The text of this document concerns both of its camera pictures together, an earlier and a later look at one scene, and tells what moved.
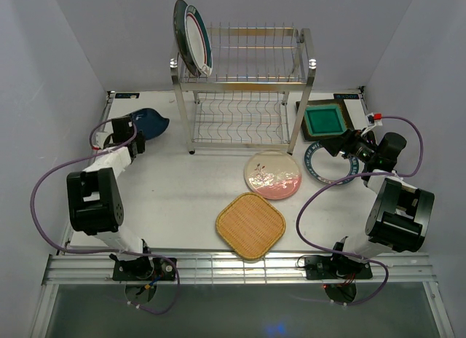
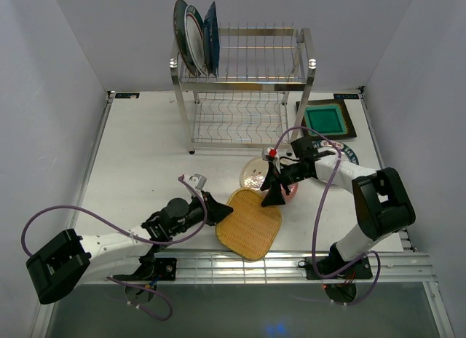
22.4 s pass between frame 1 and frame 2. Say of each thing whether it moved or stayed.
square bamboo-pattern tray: moved
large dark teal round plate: stayed
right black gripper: moved
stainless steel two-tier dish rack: stayed
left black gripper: moved
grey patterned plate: stayed
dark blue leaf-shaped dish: moved
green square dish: stayed
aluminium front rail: stayed
